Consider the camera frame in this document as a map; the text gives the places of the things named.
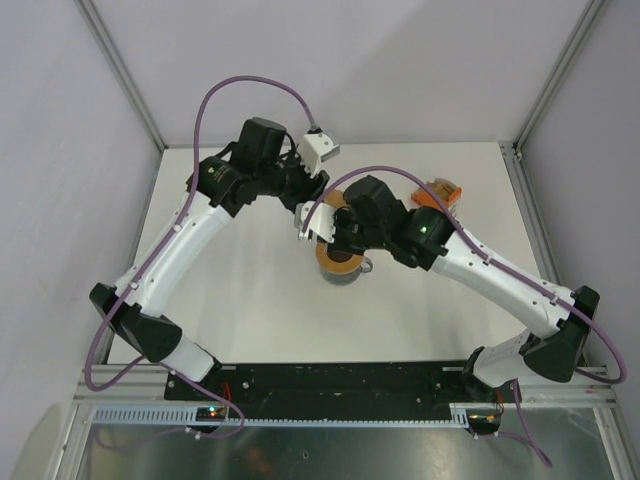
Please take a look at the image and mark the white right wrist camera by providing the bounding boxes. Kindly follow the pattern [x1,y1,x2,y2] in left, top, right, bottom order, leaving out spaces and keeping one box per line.
[294,202,337,243]

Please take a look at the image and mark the grey slotted cable duct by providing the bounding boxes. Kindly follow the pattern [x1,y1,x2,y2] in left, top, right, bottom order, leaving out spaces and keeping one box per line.
[90,403,497,428]

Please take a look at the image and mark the grey glass coffee server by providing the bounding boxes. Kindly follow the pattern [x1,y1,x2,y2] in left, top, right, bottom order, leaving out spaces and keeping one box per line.
[320,257,373,286]

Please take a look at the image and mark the orange coffee filter box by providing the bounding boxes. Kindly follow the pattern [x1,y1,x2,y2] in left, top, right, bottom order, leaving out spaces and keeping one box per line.
[409,185,463,214]

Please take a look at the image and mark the left aluminium frame post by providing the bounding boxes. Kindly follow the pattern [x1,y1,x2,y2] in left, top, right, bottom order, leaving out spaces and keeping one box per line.
[74,0,167,153]

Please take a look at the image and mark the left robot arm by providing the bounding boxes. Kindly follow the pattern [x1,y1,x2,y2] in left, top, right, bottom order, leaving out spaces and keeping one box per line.
[90,117,340,400]

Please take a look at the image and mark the right aluminium frame post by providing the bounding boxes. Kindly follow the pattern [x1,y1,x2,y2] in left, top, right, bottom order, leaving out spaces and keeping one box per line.
[499,0,610,159]

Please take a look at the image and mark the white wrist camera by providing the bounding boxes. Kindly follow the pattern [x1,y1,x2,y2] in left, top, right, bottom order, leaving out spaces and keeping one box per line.
[297,133,340,178]
[294,202,337,243]

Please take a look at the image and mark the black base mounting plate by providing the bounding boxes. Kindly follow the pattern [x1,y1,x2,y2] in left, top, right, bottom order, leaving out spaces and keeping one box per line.
[163,359,524,421]

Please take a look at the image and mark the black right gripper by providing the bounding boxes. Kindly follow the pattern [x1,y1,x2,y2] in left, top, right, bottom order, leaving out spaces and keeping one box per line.
[318,206,389,255]

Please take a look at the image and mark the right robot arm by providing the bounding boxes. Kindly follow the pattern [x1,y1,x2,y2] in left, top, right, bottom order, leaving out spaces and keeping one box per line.
[329,176,599,401]

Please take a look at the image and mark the brown paper coffee filter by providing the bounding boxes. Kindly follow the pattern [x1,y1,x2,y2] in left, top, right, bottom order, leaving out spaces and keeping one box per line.
[323,190,347,209]

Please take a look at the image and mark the aluminium frame post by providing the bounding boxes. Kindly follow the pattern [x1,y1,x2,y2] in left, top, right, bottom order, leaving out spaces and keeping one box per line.
[499,0,610,159]
[74,0,167,153]

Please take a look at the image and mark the brown paper coffee filters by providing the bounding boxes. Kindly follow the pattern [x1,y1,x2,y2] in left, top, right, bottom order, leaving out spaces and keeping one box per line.
[426,178,457,200]

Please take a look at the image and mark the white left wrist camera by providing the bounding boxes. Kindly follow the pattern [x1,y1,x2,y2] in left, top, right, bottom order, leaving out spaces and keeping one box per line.
[297,133,340,178]

